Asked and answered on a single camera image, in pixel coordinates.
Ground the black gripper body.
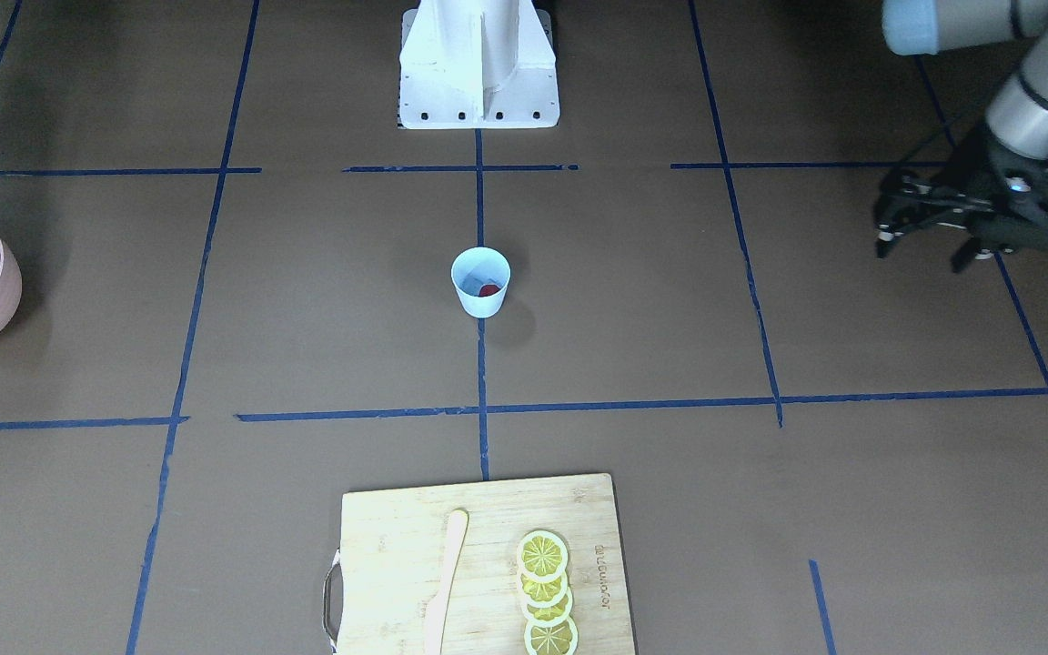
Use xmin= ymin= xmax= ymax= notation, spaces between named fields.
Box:
xmin=942 ymin=127 xmax=1011 ymax=239

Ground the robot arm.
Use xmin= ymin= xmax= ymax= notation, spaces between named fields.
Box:
xmin=872 ymin=1 xmax=1048 ymax=272

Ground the light blue plastic cup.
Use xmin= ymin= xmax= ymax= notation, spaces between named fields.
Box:
xmin=450 ymin=247 xmax=511 ymax=319

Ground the lemon slice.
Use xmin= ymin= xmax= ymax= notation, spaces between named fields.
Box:
xmin=519 ymin=589 xmax=575 ymax=629
xmin=519 ymin=573 xmax=569 ymax=609
xmin=523 ymin=618 xmax=578 ymax=655

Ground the bamboo cutting board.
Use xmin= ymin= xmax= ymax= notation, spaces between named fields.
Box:
xmin=327 ymin=473 xmax=636 ymax=654

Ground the yellow plastic knife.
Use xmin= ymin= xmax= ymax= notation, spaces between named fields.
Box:
xmin=423 ymin=509 xmax=470 ymax=654

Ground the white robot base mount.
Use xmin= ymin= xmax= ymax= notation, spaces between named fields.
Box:
xmin=397 ymin=1 xmax=560 ymax=130

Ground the lemon slice nearest handle end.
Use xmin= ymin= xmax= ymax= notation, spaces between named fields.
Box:
xmin=515 ymin=529 xmax=569 ymax=583

